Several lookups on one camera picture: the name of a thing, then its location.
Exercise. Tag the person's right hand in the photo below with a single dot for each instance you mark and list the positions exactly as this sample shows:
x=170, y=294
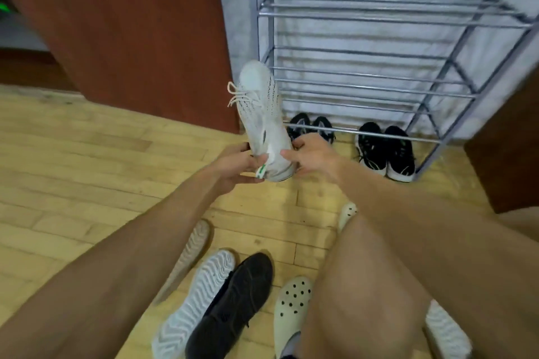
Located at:
x=318, y=157

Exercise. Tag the person's left hand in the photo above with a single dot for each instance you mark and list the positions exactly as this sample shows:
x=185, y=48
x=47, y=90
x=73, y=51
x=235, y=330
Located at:
x=236, y=165

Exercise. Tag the black grey patterned sneaker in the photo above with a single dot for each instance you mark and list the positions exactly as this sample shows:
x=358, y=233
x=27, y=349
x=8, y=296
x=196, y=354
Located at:
x=300, y=124
x=324, y=127

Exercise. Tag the black green sneaker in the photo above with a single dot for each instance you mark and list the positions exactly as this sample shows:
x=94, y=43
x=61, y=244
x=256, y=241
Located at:
x=370, y=148
x=400, y=157

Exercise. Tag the white knit sneaker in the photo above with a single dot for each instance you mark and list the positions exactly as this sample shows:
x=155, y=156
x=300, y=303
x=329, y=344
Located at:
x=263, y=119

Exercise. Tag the black orange-accent sneaker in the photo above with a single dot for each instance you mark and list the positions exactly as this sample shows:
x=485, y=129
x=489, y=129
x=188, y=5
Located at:
x=231, y=308

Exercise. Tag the white ribbed-sole sneaker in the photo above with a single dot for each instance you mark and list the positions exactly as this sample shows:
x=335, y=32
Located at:
x=446, y=331
x=198, y=304

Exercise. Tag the grey metal shoe rack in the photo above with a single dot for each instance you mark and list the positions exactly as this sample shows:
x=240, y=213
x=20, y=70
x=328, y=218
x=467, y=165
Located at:
x=379, y=19

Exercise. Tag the person's right forearm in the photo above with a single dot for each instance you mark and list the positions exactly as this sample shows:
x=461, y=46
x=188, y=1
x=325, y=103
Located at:
x=463, y=253

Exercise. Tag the person's left forearm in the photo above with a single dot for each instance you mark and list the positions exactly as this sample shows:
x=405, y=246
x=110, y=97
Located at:
x=105, y=279

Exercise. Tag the person's left leg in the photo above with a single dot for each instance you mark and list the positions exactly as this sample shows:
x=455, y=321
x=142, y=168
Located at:
x=358, y=308

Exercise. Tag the cream perforated clog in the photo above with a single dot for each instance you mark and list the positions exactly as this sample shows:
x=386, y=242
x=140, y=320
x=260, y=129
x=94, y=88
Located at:
x=347, y=213
x=292, y=308

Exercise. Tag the grey sock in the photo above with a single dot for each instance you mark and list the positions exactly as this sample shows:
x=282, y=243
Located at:
x=290, y=348

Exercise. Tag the dark device green light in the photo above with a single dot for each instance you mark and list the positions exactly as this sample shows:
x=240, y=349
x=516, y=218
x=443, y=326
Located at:
x=7, y=7

